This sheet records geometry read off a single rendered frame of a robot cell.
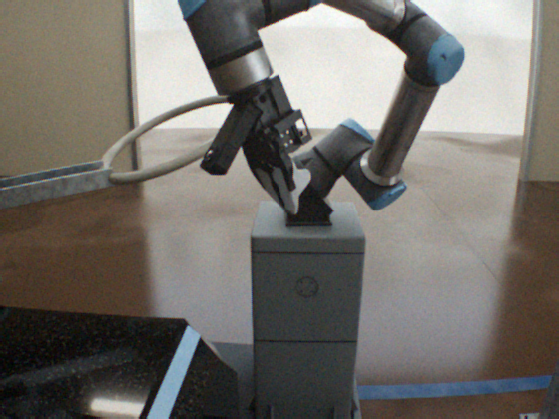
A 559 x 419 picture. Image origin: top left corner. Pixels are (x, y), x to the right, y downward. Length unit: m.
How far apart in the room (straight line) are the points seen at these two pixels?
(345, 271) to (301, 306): 0.21
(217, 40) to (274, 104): 0.14
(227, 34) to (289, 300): 1.21
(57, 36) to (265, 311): 5.05
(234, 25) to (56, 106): 5.68
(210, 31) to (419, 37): 0.65
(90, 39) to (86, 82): 0.52
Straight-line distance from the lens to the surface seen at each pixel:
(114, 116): 5.96
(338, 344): 1.82
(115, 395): 0.93
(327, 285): 1.68
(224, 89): 0.67
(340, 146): 1.65
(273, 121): 0.71
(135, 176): 1.21
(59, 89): 6.24
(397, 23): 1.19
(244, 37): 0.66
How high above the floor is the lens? 1.46
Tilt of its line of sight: 18 degrees down
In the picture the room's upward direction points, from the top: straight up
